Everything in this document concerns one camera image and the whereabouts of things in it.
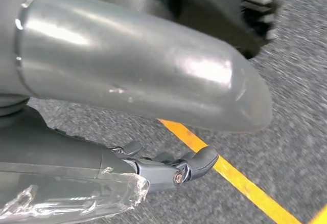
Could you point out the clear plastic film wrap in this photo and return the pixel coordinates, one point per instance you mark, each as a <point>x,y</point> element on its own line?
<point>63,195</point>

